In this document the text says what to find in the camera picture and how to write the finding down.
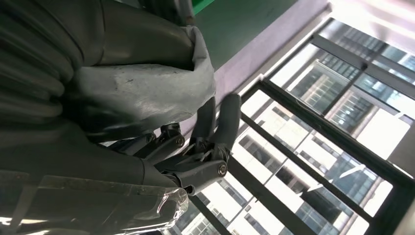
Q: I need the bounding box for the green plastic crate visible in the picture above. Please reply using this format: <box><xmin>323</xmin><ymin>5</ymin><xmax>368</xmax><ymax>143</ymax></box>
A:
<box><xmin>191</xmin><ymin>0</ymin><xmax>216</xmax><ymax>16</ymax></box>

